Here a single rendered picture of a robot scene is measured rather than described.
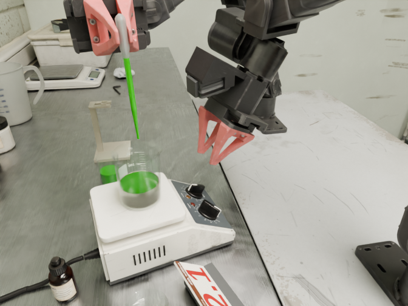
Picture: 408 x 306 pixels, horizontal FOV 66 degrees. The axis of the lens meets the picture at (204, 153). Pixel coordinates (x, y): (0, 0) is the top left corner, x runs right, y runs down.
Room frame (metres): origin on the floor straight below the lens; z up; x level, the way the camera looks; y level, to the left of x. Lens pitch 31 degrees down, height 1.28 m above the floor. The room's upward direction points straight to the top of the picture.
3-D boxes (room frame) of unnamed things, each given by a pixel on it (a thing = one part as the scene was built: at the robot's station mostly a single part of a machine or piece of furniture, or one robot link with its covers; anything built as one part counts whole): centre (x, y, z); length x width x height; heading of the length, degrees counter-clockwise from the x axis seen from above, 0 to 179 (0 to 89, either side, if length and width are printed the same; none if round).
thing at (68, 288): (0.27, 0.19, 0.93); 0.03 x 0.03 x 0.07
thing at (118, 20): (0.37, 0.09, 1.22); 0.01 x 0.01 x 0.04; 24
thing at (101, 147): (0.65, 0.22, 0.96); 0.08 x 0.08 x 0.13; 10
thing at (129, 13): (0.40, 0.11, 1.22); 0.09 x 0.07 x 0.07; 24
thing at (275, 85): (0.83, -0.17, 1.00); 0.09 x 0.06 x 0.06; 43
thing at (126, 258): (0.37, 0.08, 0.94); 0.22 x 0.13 x 0.08; 114
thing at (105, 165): (0.53, 0.19, 0.93); 0.04 x 0.04 x 0.06
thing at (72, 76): (1.18, 0.52, 0.92); 0.26 x 0.19 x 0.05; 98
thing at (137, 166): (0.37, 0.09, 1.03); 0.07 x 0.06 x 0.08; 103
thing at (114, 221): (0.36, 0.10, 0.98); 0.12 x 0.12 x 0.01; 24
